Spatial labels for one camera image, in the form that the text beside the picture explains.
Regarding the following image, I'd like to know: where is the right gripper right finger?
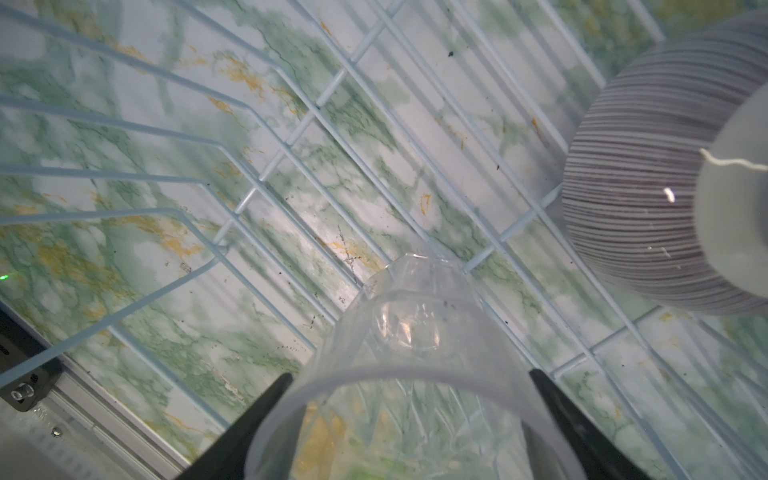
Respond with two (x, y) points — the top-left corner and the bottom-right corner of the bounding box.
(529, 369), (650, 480)

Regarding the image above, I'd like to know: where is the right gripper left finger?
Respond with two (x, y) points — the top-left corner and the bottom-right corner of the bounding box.
(176, 373), (293, 480)

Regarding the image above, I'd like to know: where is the clear drinking glass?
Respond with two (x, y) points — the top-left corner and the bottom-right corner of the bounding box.
(244, 254), (584, 479)

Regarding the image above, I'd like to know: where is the white wire dish rack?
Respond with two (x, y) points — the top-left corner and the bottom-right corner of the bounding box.
(1, 1), (767, 479)

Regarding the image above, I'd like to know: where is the striped ceramic bowl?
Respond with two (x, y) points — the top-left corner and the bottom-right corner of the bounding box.
(562, 9), (767, 315)

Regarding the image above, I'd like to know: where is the aluminium front rail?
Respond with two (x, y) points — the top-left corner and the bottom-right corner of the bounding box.
(0, 299), (193, 480)

